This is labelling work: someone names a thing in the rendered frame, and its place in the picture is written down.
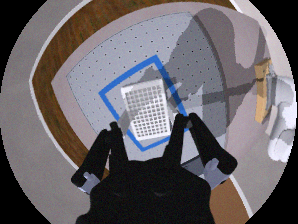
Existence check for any blue tape outline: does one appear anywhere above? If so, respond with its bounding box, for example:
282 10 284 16
98 55 187 152

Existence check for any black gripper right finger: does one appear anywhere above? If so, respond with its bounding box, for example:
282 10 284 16
150 102 238 197

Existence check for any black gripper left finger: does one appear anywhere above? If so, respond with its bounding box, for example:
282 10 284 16
71 110 131 197

